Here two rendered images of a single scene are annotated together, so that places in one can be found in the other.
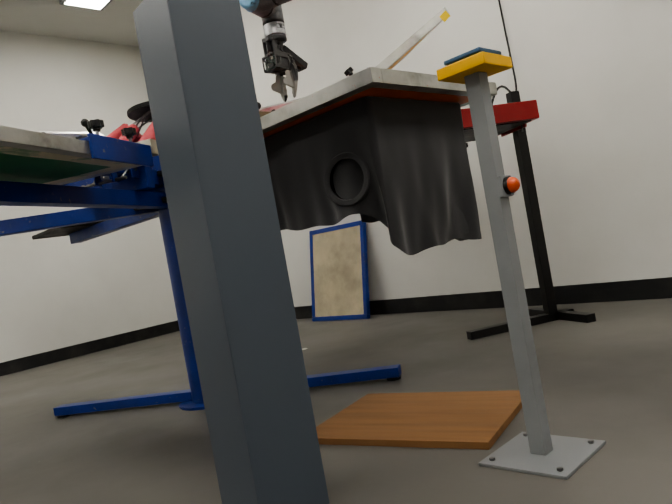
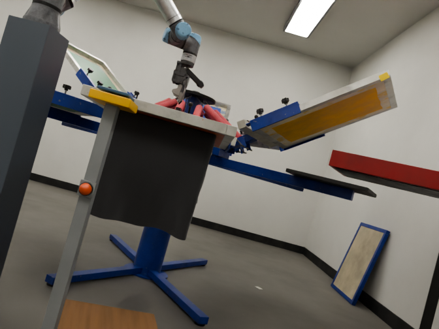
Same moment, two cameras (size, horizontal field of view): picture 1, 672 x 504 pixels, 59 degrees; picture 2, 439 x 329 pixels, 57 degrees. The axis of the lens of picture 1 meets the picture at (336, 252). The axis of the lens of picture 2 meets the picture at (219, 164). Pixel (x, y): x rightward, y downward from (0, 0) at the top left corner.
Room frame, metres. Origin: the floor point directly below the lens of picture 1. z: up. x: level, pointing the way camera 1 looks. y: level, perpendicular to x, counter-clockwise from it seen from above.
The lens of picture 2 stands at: (0.74, -1.56, 0.79)
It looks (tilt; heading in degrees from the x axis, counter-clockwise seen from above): 2 degrees up; 43
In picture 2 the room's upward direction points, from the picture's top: 15 degrees clockwise
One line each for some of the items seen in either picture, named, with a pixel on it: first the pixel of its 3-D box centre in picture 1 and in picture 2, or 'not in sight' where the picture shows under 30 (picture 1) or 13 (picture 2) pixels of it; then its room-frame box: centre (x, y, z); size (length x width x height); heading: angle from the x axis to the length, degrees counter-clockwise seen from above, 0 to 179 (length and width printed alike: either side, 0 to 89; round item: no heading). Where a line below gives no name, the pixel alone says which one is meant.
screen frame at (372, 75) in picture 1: (341, 121); (168, 123); (1.91, -0.09, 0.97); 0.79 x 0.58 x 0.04; 44
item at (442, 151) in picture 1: (427, 174); (146, 173); (1.71, -0.30, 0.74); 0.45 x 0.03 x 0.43; 134
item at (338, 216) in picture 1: (323, 182); not in sight; (1.75, 0.00, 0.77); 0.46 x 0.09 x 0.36; 44
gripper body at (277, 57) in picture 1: (277, 55); (182, 74); (2.05, 0.08, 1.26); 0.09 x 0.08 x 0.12; 135
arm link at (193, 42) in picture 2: (270, 9); (191, 44); (2.05, 0.07, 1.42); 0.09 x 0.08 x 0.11; 155
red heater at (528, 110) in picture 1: (459, 127); (392, 175); (3.02, -0.73, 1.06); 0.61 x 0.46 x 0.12; 104
